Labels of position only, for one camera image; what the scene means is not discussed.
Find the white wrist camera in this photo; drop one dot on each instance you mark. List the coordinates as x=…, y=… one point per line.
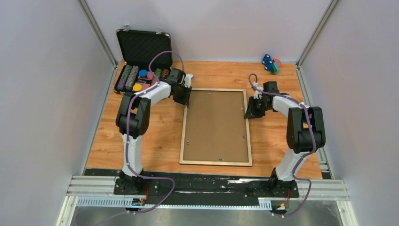
x=257, y=91
x=187, y=80

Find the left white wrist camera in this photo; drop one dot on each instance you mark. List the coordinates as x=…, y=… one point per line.
x=187, y=80

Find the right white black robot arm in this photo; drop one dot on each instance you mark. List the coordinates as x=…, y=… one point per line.
x=305, y=133

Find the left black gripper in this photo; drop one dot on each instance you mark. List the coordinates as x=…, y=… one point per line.
x=186, y=100

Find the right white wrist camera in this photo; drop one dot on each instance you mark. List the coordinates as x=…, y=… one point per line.
x=257, y=91

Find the blue poker chip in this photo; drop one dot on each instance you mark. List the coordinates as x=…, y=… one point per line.
x=142, y=73

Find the yellow poker chip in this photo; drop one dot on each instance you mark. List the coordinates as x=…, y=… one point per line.
x=137, y=87

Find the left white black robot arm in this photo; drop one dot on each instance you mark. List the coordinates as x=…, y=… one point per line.
x=133, y=120

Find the wooden picture frame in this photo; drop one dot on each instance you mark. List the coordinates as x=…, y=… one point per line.
x=187, y=131

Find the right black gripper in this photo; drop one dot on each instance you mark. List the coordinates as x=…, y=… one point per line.
x=251, y=113

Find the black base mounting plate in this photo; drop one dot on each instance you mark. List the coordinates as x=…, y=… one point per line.
x=199, y=189

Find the blue orange tape dispenser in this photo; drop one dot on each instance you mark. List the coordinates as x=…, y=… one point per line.
x=271, y=64

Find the aluminium rail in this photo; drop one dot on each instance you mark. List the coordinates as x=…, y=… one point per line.
x=321, y=189

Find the black poker chip case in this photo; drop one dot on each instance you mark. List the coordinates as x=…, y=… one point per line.
x=138, y=50

